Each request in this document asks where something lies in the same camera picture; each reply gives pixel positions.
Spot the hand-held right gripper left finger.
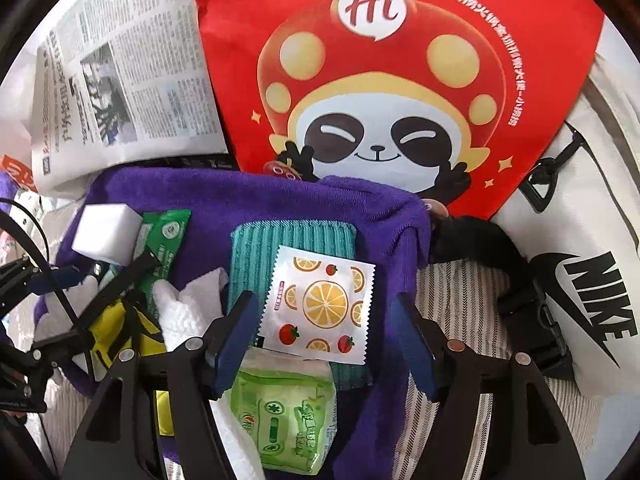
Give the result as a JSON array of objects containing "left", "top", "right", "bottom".
[{"left": 62, "top": 290, "right": 261, "bottom": 480}]

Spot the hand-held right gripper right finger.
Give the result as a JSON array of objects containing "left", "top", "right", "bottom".
[{"left": 391, "top": 293, "right": 586, "bottom": 480}]

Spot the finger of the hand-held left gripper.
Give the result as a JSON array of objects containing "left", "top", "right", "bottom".
[
  {"left": 0, "top": 257, "right": 85, "bottom": 311},
  {"left": 0, "top": 320, "right": 96, "bottom": 408}
]

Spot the white paper towel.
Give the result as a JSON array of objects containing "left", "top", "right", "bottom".
[{"left": 152, "top": 266, "right": 266, "bottom": 480}]

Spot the yellow black pouch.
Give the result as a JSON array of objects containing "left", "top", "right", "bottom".
[{"left": 87, "top": 300, "right": 171, "bottom": 441}]

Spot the white sponge block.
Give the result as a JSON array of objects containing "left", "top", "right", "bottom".
[{"left": 71, "top": 203, "right": 146, "bottom": 266}]

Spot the green tissue pack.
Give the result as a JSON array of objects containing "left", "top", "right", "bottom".
[{"left": 232, "top": 347, "right": 337, "bottom": 476}]

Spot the fruit print sachet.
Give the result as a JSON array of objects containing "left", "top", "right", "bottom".
[{"left": 256, "top": 245, "right": 377, "bottom": 366}]

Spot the teal striped cloth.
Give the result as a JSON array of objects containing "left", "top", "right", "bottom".
[{"left": 227, "top": 220, "right": 373, "bottom": 391}]

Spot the dark green packet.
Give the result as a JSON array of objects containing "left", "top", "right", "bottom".
[{"left": 132, "top": 208, "right": 193, "bottom": 321}]

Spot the striped bed quilt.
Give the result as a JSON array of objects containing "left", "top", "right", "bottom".
[{"left": 0, "top": 180, "right": 601, "bottom": 480}]

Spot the purple towel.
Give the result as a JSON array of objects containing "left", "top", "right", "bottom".
[{"left": 45, "top": 167, "right": 433, "bottom": 480}]

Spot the white plastic shopping bag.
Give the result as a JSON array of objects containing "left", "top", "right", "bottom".
[{"left": 0, "top": 55, "right": 41, "bottom": 196}]

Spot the white waist bag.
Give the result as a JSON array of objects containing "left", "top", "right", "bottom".
[{"left": 430, "top": 15, "right": 640, "bottom": 401}]

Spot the folded newspaper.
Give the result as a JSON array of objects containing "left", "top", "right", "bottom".
[{"left": 30, "top": 0, "right": 228, "bottom": 196}]

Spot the red paper bag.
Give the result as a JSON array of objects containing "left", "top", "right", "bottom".
[{"left": 187, "top": 0, "right": 608, "bottom": 221}]

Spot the black cable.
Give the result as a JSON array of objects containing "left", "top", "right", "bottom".
[{"left": 0, "top": 199, "right": 96, "bottom": 381}]

